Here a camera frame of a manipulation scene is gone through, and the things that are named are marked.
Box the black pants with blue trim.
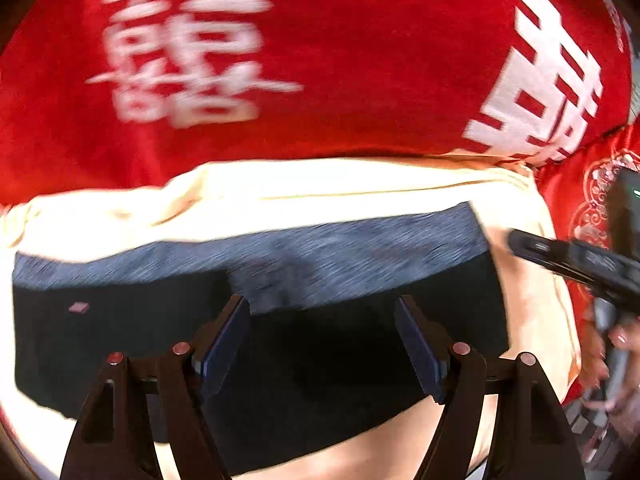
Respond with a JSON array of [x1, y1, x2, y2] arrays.
[[12, 204, 509, 474]]

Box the person's right hand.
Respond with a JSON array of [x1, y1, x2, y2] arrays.
[[579, 309, 640, 411]]

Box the red embroidered pillow right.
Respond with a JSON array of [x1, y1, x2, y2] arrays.
[[531, 123, 640, 406]]

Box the cream seat cushion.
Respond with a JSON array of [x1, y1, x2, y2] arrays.
[[1, 159, 580, 479]]

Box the red sofa cover with characters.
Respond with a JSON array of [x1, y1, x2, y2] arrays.
[[1, 0, 632, 204]]

